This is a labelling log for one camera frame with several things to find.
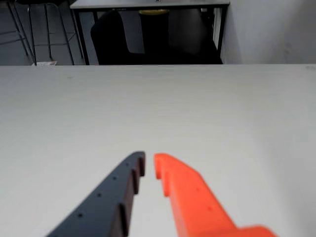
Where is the navy gripper finger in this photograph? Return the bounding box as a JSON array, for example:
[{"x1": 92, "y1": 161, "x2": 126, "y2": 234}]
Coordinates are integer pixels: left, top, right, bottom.
[{"x1": 45, "y1": 151, "x2": 146, "y2": 237}]

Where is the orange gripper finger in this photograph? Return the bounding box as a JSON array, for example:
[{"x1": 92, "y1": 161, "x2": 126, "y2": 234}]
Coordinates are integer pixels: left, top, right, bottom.
[{"x1": 153, "y1": 153, "x2": 278, "y2": 237}]

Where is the white paper sheet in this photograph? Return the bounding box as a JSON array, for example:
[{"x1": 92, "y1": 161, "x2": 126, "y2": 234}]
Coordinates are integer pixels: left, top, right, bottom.
[{"x1": 31, "y1": 61, "x2": 58, "y2": 67}]

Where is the black office chair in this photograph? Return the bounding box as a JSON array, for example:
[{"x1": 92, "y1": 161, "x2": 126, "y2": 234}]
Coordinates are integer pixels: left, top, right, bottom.
[{"x1": 90, "y1": 9, "x2": 146, "y2": 66}]

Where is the black metal stool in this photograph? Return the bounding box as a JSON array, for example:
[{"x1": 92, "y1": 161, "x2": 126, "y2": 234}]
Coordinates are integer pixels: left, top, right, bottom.
[
  {"x1": 6, "y1": 0, "x2": 38, "y2": 66},
  {"x1": 27, "y1": 2, "x2": 83, "y2": 66}
]

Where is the black bin with yellow rim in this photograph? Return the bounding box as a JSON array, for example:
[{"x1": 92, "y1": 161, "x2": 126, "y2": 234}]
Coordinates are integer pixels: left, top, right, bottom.
[{"x1": 138, "y1": 9, "x2": 170, "y2": 65}]

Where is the grey desk with black frame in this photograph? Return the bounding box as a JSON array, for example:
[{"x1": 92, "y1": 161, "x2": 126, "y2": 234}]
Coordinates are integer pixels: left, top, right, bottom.
[{"x1": 70, "y1": 0, "x2": 231, "y2": 66}]

